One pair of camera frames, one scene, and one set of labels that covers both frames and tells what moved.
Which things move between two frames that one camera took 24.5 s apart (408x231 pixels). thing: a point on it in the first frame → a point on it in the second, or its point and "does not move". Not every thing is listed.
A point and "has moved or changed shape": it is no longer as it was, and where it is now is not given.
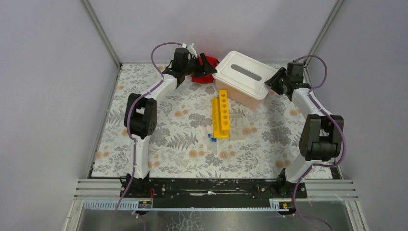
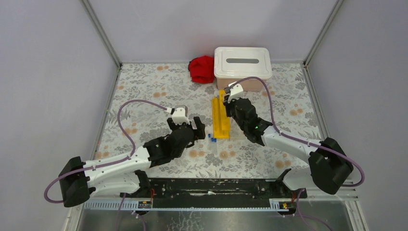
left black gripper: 196,64 → 191,131
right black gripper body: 277,83 → 230,111
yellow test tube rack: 221,117 does not move
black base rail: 179,192 does not move
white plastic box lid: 244,74 has moved or changed shape
